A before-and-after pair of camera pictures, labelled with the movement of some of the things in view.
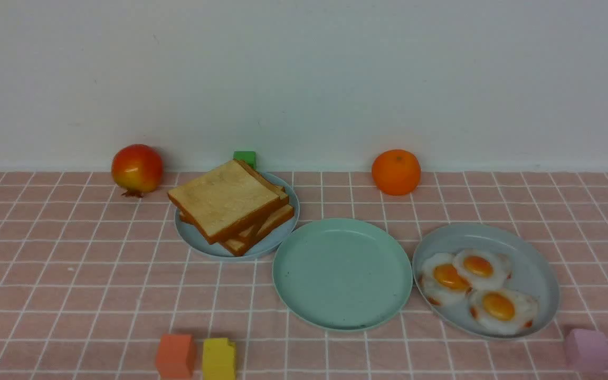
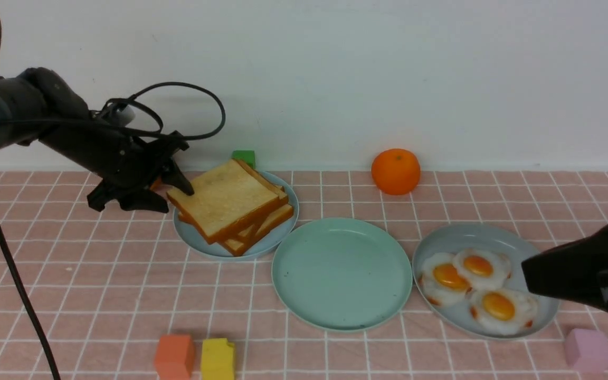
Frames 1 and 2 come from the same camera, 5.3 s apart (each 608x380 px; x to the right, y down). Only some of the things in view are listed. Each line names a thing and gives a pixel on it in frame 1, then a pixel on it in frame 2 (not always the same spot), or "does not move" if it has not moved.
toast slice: x=284 y=196 → x=287 y=211
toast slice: x=224 y=198 does not move
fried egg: x=487 y=270 does not move
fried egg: x=443 y=281 does not move
